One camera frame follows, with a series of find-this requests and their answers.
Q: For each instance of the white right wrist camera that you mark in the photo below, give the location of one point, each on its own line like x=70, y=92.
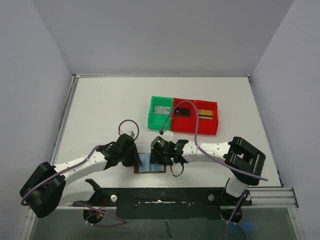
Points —
x=167, y=133

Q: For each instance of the red plastic bin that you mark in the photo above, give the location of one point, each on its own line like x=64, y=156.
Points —
x=208, y=126
x=183, y=124

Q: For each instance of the brown leather card holder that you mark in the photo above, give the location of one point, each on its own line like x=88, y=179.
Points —
x=147, y=167

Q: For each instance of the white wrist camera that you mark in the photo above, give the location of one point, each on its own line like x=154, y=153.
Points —
x=167, y=133
x=130, y=133

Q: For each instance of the aluminium frame rail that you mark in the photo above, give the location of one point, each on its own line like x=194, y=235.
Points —
x=260, y=197
x=64, y=118

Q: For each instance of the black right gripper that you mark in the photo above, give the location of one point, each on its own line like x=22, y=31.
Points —
x=157, y=157

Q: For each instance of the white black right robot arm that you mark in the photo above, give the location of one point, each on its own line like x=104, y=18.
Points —
x=245, y=161

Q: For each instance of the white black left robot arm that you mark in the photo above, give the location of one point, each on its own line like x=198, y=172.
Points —
x=52, y=185

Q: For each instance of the aluminium left frame rail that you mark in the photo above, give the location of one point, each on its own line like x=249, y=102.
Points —
x=64, y=118

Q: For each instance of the red plastic bin right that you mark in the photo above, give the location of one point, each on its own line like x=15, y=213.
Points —
x=208, y=126

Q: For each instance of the aluminium front frame rail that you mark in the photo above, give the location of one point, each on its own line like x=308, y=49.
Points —
x=260, y=197

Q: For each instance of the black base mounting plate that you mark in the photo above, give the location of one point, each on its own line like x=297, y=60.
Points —
x=169, y=203

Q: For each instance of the dark grey card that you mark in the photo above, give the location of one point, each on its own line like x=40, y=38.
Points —
x=182, y=112

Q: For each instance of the green plastic bin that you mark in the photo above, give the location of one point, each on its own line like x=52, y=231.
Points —
x=156, y=121

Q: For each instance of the red plastic bin middle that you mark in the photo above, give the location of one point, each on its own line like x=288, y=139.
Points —
x=183, y=124

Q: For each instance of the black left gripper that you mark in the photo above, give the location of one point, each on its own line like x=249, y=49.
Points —
x=135, y=157

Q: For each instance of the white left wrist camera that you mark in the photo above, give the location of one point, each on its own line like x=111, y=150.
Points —
x=130, y=133

